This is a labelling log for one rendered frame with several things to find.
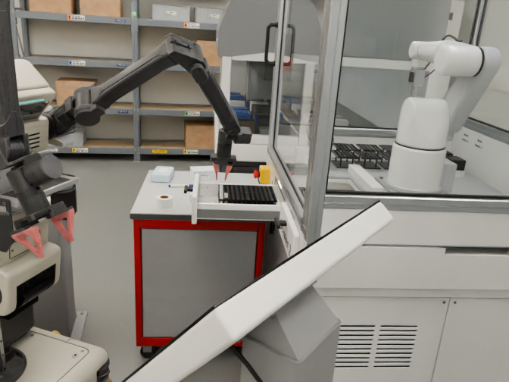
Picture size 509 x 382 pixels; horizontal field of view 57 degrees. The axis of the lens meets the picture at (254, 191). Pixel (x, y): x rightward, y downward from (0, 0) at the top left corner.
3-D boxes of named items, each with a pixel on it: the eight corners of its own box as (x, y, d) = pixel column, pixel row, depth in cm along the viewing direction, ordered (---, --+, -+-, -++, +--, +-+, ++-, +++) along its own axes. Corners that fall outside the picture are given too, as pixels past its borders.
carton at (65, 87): (56, 107, 510) (54, 80, 501) (62, 102, 540) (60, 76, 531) (95, 108, 518) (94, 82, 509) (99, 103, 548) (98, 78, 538)
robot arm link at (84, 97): (60, 102, 152) (61, 116, 149) (81, 86, 147) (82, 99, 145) (85, 114, 159) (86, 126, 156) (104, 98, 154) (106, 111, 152)
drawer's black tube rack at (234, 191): (218, 214, 179) (219, 198, 177) (217, 198, 196) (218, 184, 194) (276, 216, 181) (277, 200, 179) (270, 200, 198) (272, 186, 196)
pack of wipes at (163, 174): (170, 183, 235) (170, 174, 233) (150, 182, 234) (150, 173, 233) (174, 174, 249) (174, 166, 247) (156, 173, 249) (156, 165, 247)
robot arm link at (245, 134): (226, 111, 177) (230, 129, 173) (253, 112, 182) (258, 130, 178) (217, 130, 187) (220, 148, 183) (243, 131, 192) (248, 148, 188)
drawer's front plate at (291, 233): (291, 267, 147) (294, 235, 143) (278, 229, 174) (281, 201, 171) (296, 267, 147) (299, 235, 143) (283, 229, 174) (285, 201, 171)
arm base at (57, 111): (61, 110, 160) (34, 115, 149) (76, 98, 157) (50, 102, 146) (75, 132, 161) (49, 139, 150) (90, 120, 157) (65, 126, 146)
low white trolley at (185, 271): (133, 364, 220) (129, 212, 196) (150, 293, 279) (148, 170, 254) (257, 363, 226) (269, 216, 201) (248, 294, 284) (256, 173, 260)
